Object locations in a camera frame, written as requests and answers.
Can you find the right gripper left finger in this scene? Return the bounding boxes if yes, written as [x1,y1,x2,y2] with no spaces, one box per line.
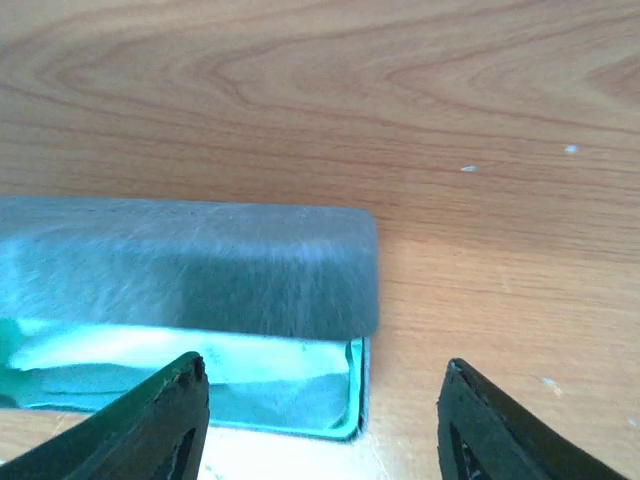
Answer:
[1,352,210,479]

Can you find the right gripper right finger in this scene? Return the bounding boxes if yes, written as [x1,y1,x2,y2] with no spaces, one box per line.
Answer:
[437,358,623,480]

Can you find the blue cleaning cloth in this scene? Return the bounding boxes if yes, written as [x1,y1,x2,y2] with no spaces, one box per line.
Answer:
[1,319,363,438]

